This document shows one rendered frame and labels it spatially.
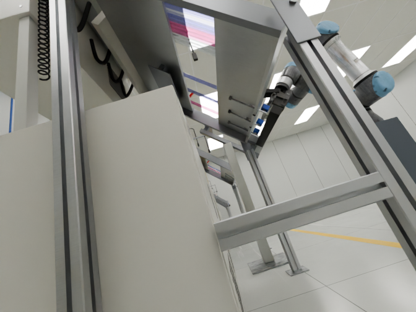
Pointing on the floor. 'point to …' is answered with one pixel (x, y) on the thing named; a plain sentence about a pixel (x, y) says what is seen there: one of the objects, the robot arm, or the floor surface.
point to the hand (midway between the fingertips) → (262, 118)
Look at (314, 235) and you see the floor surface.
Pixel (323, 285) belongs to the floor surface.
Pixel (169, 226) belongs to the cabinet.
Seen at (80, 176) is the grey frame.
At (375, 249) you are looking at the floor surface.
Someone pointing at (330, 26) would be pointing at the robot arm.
